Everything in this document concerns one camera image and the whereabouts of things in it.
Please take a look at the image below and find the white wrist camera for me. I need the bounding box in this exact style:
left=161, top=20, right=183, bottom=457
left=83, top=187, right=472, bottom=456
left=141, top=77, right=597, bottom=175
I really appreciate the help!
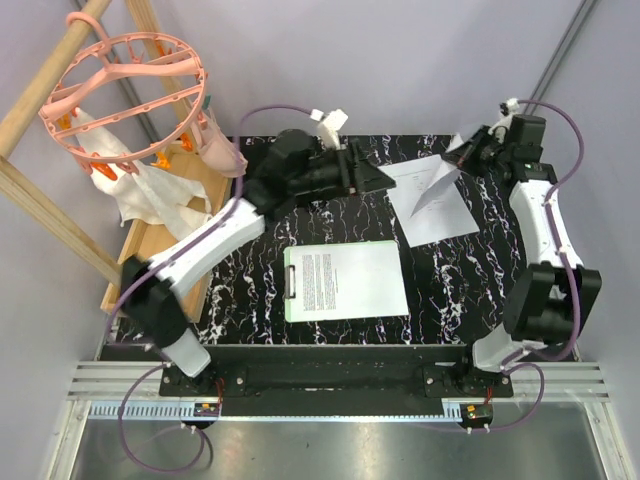
left=489, top=98, right=520, bottom=143
left=309, top=109, right=348, bottom=150

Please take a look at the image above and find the wooden rack frame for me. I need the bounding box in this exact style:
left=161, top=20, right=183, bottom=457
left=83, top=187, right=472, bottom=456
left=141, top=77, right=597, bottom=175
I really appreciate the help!
left=0, top=0, right=174, bottom=304

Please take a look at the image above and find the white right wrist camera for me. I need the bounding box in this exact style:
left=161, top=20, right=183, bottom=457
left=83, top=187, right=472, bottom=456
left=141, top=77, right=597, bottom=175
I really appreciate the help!
left=489, top=98, right=520, bottom=143

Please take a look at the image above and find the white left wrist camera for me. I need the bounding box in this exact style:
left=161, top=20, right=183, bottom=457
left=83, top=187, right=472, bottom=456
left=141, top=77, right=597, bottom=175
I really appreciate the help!
left=309, top=109, right=348, bottom=150

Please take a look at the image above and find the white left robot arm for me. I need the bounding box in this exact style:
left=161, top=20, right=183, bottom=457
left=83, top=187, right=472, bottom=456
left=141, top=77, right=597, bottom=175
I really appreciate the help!
left=118, top=129, right=396, bottom=396

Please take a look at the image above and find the green clipboard folder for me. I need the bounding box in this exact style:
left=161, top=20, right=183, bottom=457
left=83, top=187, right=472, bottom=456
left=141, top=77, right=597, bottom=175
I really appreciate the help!
left=282, top=240, right=401, bottom=324

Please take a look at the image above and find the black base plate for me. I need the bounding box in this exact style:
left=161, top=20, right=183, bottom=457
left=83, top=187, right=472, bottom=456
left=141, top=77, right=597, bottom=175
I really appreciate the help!
left=159, top=345, right=513, bottom=419

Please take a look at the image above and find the wooden tray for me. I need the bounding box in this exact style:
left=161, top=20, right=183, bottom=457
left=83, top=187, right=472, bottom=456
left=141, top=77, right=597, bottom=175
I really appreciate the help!
left=118, top=142, right=232, bottom=323

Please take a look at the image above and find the aluminium corner post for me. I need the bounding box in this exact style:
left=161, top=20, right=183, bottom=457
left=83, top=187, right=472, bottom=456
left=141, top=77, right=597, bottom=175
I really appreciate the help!
left=530, top=0, right=601, bottom=102

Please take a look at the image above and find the pink round clothes hanger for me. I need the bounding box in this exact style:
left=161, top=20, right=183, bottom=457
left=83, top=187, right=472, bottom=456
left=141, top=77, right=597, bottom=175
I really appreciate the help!
left=38, top=10, right=209, bottom=182

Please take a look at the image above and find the printed white paper sheet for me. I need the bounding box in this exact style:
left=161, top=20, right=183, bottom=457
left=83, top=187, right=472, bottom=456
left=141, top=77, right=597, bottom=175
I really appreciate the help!
left=288, top=242, right=410, bottom=322

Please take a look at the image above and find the grey slotted cable duct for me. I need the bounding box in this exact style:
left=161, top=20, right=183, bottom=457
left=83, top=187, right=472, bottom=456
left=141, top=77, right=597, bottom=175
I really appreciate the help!
left=89, top=403, right=461, bottom=422

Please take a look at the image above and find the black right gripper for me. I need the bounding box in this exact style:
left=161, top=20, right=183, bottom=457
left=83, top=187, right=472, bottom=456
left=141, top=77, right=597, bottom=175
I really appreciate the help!
left=440, top=126, right=510, bottom=180

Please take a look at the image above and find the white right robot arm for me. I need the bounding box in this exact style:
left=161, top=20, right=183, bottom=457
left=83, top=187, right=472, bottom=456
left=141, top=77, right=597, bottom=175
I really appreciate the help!
left=443, top=114, right=602, bottom=397

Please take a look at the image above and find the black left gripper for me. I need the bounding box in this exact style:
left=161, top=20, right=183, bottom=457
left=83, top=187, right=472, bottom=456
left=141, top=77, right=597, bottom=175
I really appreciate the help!
left=290, top=141, right=395, bottom=199

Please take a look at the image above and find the black cloth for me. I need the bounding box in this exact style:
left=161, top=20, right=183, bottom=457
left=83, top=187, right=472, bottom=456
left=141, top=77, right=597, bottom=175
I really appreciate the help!
left=232, top=141, right=286, bottom=216

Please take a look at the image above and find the white towel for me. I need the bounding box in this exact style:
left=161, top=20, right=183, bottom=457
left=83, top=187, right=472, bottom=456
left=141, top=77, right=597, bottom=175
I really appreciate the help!
left=74, top=107, right=219, bottom=239

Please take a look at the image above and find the white paper stack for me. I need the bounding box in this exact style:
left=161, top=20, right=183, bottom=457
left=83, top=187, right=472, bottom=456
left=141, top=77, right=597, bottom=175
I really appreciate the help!
left=381, top=155, right=479, bottom=247

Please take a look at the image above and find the pink bra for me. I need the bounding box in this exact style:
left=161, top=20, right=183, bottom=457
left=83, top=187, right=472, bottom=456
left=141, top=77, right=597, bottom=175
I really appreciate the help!
left=192, top=112, right=248, bottom=178

